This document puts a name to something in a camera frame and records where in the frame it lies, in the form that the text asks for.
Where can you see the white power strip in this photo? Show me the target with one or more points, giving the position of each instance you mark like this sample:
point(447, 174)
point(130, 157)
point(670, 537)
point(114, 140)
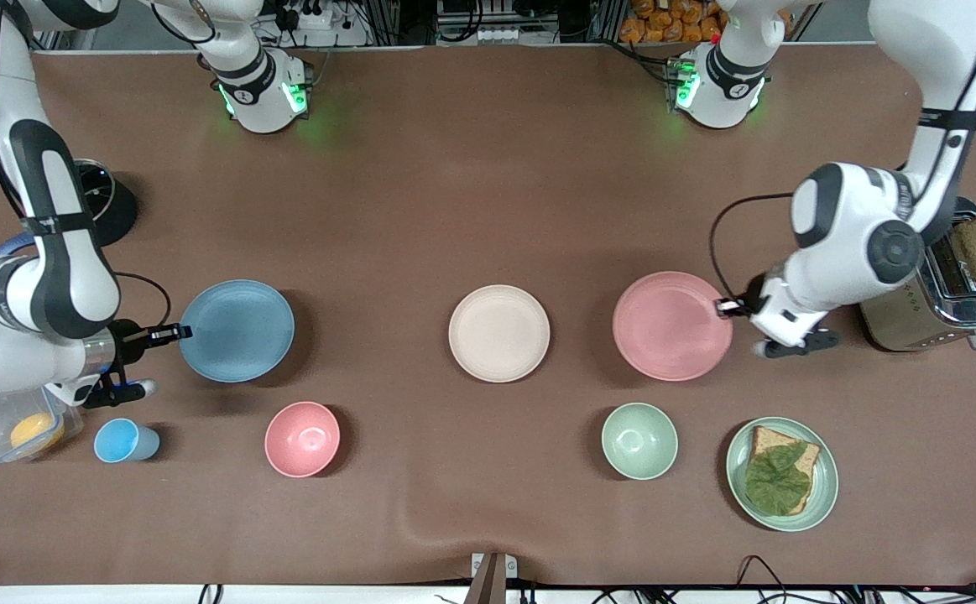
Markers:
point(307, 15)

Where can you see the green plate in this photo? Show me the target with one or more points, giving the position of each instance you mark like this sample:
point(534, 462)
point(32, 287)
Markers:
point(823, 495)

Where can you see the bag of orange snacks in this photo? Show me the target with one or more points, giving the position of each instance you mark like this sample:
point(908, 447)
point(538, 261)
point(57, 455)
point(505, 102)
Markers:
point(672, 21)

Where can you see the green lettuce leaf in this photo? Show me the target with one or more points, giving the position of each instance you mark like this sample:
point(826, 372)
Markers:
point(777, 482)

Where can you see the metal table bracket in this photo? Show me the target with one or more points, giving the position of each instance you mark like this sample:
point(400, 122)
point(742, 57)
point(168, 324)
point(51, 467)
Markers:
point(493, 575)

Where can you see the beige plate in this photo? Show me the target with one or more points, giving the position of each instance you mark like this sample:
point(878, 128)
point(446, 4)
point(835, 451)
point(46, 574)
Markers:
point(499, 333)

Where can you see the green bowl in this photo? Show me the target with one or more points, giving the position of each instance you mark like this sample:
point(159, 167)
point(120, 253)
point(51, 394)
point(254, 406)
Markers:
point(639, 440)

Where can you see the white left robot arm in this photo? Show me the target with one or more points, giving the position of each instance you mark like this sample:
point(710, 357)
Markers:
point(865, 243)

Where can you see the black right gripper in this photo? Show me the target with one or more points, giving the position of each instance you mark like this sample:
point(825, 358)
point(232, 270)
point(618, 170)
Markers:
point(127, 338)

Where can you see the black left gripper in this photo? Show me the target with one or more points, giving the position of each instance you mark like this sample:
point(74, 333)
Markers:
point(754, 297)

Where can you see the blue plate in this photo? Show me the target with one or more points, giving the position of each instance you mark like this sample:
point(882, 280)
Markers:
point(237, 330)

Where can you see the blue cup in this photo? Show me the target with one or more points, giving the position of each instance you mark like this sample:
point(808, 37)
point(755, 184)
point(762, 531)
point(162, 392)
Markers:
point(122, 441)

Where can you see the brown bread slice with crust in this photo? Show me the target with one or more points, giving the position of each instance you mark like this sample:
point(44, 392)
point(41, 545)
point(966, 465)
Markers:
point(806, 457)

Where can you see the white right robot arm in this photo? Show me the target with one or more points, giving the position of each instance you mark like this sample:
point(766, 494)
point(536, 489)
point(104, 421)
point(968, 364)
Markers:
point(43, 268)

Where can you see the pink bowl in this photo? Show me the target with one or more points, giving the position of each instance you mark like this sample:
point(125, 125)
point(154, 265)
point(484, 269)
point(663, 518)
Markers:
point(302, 439)

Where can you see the beige chrome toaster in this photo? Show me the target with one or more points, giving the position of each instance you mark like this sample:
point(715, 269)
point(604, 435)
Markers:
point(957, 302)

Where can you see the orange round food item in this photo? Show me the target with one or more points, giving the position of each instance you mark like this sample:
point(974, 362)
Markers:
point(36, 430)

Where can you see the pink plate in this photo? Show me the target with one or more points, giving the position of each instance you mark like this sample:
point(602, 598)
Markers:
point(670, 325)

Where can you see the white multi-socket strip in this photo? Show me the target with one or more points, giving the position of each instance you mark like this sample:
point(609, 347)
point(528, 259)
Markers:
point(488, 33)

